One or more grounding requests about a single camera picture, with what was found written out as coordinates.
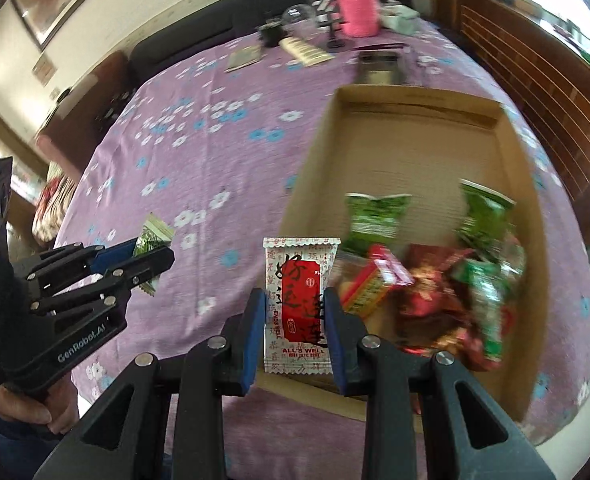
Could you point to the black smartphone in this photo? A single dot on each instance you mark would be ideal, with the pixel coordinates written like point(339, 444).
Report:
point(382, 67)

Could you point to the brown wooden partition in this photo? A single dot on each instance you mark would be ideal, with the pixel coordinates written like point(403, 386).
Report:
point(535, 75)

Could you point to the clear plastic cup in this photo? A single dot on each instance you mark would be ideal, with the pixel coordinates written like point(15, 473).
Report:
point(297, 17)

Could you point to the black phone stand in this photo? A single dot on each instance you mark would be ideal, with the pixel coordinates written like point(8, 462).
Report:
point(327, 7)

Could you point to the dark red snack packet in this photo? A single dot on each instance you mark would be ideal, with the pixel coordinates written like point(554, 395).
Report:
point(430, 290)
point(455, 345)

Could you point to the brown armchair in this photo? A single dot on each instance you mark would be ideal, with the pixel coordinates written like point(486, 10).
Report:
point(85, 110)

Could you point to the small black device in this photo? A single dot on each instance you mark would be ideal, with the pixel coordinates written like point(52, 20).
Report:
point(64, 96)

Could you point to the shallow cardboard box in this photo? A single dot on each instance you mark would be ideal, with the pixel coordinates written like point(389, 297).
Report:
point(415, 160)

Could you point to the person's left hand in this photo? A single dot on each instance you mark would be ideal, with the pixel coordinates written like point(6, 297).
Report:
point(35, 415)

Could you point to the black sofa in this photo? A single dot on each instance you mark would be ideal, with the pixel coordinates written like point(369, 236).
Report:
point(200, 35)

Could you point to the white red biscuit packet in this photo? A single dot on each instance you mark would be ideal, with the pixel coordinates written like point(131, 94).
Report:
point(297, 305)

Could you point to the grey booklet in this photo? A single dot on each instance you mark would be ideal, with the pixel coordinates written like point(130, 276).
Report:
point(243, 57)

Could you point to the person's blue trousers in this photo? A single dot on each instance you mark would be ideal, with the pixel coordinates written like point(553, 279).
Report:
point(5, 447)

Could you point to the cream tube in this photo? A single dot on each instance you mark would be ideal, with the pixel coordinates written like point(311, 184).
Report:
point(305, 51)

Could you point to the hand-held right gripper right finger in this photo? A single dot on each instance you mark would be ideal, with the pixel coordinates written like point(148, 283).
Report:
point(336, 347)

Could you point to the pale green cloth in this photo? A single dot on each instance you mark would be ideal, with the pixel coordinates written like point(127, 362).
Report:
point(400, 20)

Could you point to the wall plaque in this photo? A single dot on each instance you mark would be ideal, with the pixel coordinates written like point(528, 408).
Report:
point(45, 69)

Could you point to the small green white packet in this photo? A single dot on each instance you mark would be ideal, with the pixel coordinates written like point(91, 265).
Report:
point(152, 232)

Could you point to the green candy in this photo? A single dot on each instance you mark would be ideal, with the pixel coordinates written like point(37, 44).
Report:
point(490, 310)

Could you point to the green snack packet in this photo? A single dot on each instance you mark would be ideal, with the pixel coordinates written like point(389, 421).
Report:
point(487, 215)

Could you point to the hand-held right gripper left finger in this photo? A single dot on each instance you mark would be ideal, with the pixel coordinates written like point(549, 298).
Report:
point(255, 342)

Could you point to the large green pea packet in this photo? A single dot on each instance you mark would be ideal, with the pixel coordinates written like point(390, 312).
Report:
point(375, 220)

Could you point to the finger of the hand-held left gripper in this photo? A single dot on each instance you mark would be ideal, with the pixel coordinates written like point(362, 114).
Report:
point(150, 262)
point(115, 255)

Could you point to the patterned folded blanket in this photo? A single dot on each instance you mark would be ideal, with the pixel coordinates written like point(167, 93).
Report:
point(52, 205)

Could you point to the small red labelled packet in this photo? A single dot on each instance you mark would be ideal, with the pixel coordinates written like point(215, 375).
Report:
point(367, 287)

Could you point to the purple floral tablecloth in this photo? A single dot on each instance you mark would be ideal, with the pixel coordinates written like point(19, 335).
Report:
point(200, 160)

